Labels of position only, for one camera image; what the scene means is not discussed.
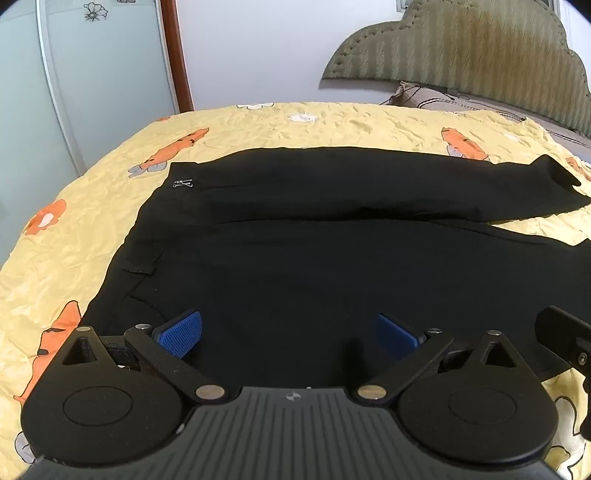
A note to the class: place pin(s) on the yellow carrot print bedsheet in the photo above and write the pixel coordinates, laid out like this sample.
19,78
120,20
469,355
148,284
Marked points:
323,124

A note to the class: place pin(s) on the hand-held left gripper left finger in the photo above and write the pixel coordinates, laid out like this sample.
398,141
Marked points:
181,333

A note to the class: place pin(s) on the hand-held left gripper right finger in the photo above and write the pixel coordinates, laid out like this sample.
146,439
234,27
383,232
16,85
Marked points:
395,333

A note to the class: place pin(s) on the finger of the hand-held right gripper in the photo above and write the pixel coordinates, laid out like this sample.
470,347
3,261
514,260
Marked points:
561,337

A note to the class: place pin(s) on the black pants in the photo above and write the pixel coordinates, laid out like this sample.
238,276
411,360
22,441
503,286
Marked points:
300,258

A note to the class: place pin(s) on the brown wooden door frame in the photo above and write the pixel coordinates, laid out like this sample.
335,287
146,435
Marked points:
178,55

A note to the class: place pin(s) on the beige patterned pillow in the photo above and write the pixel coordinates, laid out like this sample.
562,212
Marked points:
425,96

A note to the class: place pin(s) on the padded olive headboard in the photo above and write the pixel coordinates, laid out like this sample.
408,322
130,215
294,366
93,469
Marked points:
466,46

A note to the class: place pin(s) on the frosted glass sliding door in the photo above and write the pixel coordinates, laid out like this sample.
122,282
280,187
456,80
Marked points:
92,92

